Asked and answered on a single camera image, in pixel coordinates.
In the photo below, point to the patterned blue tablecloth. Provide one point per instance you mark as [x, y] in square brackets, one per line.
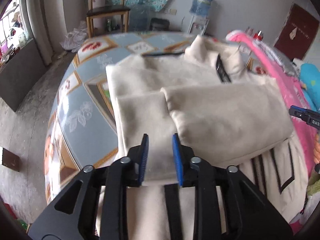
[82, 110]

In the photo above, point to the brown wooden box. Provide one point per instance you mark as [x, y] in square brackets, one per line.
[11, 160]

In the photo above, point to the green bottle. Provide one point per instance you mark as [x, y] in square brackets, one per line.
[109, 25]

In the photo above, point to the windowsill clutter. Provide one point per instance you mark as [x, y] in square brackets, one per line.
[12, 35]

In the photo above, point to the grey curtain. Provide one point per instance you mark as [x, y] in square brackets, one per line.
[42, 17]

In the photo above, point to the dark grey panel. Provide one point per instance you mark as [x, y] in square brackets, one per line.
[20, 75]

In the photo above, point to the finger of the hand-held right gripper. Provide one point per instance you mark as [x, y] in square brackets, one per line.
[306, 116]

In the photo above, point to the cream zip jacket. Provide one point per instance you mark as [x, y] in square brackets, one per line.
[212, 115]

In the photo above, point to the small hanging beige cloth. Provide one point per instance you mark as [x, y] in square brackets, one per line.
[294, 33]

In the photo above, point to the small red container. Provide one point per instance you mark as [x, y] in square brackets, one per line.
[258, 35]

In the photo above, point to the white water dispenser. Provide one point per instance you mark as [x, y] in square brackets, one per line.
[197, 26]

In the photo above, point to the white plastic bag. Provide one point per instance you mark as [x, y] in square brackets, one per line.
[73, 38]

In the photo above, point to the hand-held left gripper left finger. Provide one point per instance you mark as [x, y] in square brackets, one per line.
[143, 160]

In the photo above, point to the clear glass jar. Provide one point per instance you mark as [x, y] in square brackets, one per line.
[249, 30]

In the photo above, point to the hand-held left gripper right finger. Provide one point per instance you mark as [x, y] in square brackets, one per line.
[177, 160]

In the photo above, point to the pink floral blanket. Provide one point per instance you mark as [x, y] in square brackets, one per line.
[275, 62]

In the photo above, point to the empty clear water jug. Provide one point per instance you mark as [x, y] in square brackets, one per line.
[138, 18]

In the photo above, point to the white wall outlet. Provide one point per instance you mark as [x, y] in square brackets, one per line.
[170, 11]

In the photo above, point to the wooden chair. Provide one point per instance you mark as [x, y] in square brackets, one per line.
[107, 11]

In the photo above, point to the dark red door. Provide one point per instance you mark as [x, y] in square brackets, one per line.
[297, 17]

